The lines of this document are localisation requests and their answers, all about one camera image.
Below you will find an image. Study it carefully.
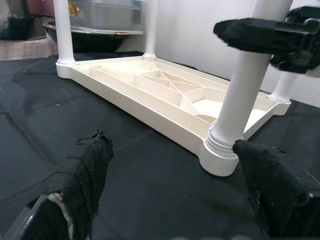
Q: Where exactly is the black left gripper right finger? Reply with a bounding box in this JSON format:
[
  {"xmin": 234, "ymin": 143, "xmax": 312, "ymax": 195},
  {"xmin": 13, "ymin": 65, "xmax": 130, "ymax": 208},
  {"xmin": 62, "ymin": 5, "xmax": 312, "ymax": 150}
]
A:
[{"xmin": 231, "ymin": 139, "xmax": 320, "ymax": 240}]

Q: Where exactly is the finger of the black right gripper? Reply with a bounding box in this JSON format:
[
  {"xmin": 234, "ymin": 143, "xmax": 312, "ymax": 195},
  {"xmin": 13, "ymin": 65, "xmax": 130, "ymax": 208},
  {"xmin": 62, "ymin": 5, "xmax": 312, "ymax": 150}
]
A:
[{"xmin": 212, "ymin": 16, "xmax": 310, "ymax": 55}]

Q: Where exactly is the black wok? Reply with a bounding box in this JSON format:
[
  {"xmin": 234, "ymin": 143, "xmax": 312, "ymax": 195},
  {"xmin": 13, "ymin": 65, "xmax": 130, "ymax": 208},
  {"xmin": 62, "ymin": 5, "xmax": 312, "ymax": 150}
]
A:
[{"xmin": 42, "ymin": 20, "xmax": 146, "ymax": 54}]

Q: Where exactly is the white plastic children table top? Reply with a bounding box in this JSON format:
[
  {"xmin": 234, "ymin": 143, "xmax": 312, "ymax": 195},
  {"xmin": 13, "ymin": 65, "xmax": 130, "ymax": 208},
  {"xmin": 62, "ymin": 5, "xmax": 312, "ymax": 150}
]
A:
[{"xmin": 54, "ymin": 55, "xmax": 293, "ymax": 178}]

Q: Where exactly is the clear plastic container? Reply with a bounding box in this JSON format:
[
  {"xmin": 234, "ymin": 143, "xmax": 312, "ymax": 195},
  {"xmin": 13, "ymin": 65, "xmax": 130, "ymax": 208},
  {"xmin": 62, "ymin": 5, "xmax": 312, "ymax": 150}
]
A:
[{"xmin": 68, "ymin": 0, "xmax": 148, "ymax": 35}]

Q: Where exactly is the black tablecloth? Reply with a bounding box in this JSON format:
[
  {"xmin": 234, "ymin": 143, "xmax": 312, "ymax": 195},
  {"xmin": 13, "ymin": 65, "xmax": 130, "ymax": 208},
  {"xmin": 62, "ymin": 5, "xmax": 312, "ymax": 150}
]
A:
[{"xmin": 0, "ymin": 51, "xmax": 320, "ymax": 240}]

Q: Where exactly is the white plastic table leg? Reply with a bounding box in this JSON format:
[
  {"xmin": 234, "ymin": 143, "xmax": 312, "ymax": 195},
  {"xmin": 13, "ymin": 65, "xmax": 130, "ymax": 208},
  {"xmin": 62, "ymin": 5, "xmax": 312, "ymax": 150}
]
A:
[
  {"xmin": 142, "ymin": 0, "xmax": 161, "ymax": 60},
  {"xmin": 268, "ymin": 72, "xmax": 300, "ymax": 104},
  {"xmin": 204, "ymin": 0, "xmax": 293, "ymax": 161},
  {"xmin": 52, "ymin": 0, "xmax": 76, "ymax": 65}
]

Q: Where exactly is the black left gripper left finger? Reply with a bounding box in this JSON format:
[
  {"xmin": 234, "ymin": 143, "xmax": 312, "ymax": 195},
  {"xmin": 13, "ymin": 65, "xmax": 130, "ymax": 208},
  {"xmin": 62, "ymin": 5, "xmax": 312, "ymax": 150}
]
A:
[{"xmin": 26, "ymin": 129, "xmax": 115, "ymax": 240}]

